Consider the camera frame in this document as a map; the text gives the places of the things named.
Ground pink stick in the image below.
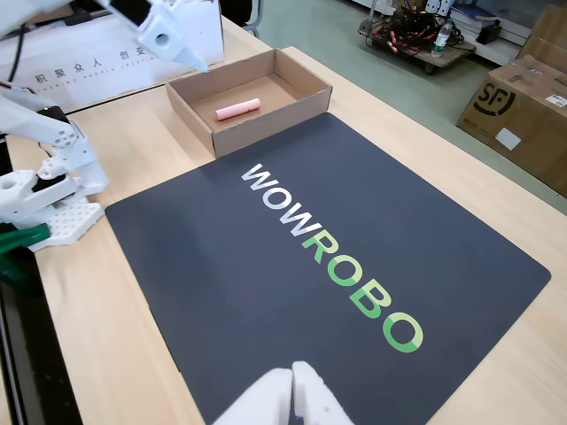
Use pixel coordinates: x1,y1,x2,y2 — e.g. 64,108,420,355
214,97,263,122

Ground dark mat WOWROBO print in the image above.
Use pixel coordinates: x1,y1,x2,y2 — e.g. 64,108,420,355
104,112,553,425

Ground open cardboard box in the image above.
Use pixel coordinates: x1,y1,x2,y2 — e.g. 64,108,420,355
165,47,333,160

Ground white box Chinese print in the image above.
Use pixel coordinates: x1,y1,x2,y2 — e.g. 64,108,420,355
0,0,225,114

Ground green clamp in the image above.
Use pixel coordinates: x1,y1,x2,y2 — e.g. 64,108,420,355
0,222,50,285

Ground clear plastic water bottle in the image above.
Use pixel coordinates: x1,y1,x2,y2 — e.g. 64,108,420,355
431,19,454,58

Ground flat trolley cart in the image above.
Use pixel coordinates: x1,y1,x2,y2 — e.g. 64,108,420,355
357,12,478,75

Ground stack of books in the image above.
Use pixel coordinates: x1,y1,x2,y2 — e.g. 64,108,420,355
450,0,504,33

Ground small black box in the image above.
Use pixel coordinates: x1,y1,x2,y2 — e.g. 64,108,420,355
475,24,504,46

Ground cardboard box SF logo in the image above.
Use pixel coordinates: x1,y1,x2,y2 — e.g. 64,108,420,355
455,54,567,198

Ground plain brown cardboard box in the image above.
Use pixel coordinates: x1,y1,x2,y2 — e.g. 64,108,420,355
516,3,567,64

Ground black camera cable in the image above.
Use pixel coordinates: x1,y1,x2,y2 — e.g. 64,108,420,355
5,24,26,83

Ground white perforated base plate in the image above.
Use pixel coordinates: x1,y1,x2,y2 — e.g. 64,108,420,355
27,197,106,254

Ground tangled cables red clips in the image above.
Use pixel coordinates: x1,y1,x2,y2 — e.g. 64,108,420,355
374,2,447,53

